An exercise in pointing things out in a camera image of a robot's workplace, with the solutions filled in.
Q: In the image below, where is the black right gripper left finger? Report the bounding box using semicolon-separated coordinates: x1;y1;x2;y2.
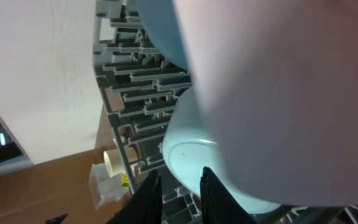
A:
106;170;163;224

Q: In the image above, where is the dark blue plate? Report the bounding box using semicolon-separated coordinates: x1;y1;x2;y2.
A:
138;0;188;70

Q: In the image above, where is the cream cup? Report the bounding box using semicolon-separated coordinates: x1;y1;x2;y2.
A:
103;146;139;177

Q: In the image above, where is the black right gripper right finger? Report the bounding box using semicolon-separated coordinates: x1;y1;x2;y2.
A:
200;167;257;224

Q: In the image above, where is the clear plastic bin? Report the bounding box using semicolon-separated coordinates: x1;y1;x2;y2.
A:
89;164;129;209

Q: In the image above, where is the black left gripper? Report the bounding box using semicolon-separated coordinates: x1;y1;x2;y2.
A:
45;213;68;224

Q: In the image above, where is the yellow green snack wrapper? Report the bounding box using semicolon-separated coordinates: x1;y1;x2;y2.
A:
121;173;130;187

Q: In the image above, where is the grey dishwasher rack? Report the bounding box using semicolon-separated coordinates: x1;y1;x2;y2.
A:
94;1;358;223

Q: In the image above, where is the pink cup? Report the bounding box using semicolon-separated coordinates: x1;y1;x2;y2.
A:
173;0;358;207

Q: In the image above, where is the light blue bowl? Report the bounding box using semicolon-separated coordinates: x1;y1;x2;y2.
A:
162;87;280;214

